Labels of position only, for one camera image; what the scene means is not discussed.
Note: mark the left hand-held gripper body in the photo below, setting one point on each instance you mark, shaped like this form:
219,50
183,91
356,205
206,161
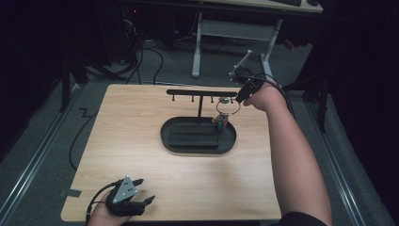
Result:
124,201

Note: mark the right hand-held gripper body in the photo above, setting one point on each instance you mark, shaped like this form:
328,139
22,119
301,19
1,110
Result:
247,80

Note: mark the black key rack with tray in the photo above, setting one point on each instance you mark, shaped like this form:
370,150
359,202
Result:
188,150

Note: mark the black wallet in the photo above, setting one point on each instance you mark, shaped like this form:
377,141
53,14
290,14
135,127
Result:
194,138

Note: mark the person's right hand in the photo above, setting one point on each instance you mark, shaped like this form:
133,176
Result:
266,99

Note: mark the person's left hand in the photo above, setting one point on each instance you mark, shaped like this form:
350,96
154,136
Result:
103,218

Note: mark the grey round disc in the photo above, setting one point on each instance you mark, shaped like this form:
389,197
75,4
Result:
224,100

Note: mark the desk with white legs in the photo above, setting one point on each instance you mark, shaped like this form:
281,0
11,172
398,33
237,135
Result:
235,31

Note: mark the grey tape patch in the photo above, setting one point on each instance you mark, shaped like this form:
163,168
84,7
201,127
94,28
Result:
69,192

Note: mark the black metal stand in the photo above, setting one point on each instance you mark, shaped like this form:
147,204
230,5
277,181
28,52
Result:
323,97
66,81

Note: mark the black keyboard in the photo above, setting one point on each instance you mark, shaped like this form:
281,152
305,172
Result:
287,2

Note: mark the black computer mouse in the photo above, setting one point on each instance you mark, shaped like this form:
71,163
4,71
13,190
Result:
312,2

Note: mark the person's black sleeve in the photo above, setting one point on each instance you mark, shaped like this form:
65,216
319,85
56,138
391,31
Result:
299,220

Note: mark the metal floor rail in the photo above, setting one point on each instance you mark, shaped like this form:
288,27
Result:
34,160
338,175

